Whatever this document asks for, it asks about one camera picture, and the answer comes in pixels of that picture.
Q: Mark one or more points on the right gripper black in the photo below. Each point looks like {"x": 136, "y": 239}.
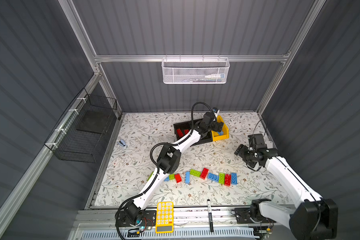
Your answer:
{"x": 241, "y": 151}

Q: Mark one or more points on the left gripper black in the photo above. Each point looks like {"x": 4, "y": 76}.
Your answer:
{"x": 217, "y": 126}

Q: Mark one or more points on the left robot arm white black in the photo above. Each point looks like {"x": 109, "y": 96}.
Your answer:
{"x": 166, "y": 157}

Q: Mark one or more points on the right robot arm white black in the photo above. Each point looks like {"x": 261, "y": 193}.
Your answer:
{"x": 314, "y": 218}

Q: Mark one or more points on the black bin middle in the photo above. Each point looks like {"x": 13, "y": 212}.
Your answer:
{"x": 207, "y": 139}

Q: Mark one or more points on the black bin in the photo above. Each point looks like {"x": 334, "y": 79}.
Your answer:
{"x": 207, "y": 139}
{"x": 184, "y": 126}

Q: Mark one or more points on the yellow bin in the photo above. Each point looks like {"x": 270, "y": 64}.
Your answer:
{"x": 225, "y": 129}

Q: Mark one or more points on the black bin left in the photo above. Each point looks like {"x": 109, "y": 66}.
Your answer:
{"x": 184, "y": 126}

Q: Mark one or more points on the floral table mat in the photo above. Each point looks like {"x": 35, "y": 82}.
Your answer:
{"x": 130, "y": 167}

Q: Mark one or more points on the white tube in basket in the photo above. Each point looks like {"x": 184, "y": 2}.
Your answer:
{"x": 215, "y": 77}

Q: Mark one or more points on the thin blue lego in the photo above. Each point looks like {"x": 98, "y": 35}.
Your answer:
{"x": 188, "y": 177}

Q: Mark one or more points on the small red lego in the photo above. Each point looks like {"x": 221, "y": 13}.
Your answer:
{"x": 178, "y": 178}

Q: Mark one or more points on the black marker pen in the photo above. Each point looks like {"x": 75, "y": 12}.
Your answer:
{"x": 210, "y": 216}

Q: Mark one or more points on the small blue grey clip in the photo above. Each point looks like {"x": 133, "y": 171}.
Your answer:
{"x": 122, "y": 143}

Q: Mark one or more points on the yellow calculator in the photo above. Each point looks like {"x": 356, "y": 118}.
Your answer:
{"x": 165, "y": 218}

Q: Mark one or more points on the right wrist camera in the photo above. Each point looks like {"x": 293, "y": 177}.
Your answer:
{"x": 256, "y": 141}

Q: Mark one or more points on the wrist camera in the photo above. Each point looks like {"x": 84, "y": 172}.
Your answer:
{"x": 256, "y": 141}
{"x": 211, "y": 116}

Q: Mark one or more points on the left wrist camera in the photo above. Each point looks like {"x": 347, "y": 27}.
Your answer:
{"x": 211, "y": 116}

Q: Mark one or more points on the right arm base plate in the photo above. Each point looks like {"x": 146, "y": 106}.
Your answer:
{"x": 246, "y": 216}

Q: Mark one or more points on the white wire basket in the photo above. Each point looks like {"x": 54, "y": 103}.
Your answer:
{"x": 192, "y": 72}

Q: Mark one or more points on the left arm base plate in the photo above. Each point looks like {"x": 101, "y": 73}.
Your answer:
{"x": 146, "y": 218}

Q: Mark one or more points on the black wire basket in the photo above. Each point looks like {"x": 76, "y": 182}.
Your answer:
{"x": 86, "y": 131}

